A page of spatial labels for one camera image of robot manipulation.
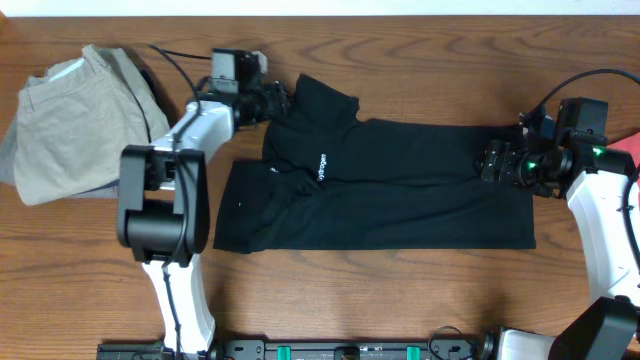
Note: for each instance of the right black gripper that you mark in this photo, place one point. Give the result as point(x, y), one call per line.
point(494, 152)

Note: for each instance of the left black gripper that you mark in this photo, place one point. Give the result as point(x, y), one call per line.
point(279, 101)

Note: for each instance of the black t-shirt with logo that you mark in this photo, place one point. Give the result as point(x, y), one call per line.
point(329, 181)

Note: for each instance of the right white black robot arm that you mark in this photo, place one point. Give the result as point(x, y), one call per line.
point(567, 158)

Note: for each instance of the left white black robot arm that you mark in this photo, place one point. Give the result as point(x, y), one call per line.
point(163, 205)

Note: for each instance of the red cloth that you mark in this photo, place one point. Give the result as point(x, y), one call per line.
point(629, 145)

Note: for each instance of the folded beige khaki pants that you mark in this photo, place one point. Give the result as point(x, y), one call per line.
point(147, 122)

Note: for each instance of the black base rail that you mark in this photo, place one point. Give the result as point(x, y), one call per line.
point(300, 350)

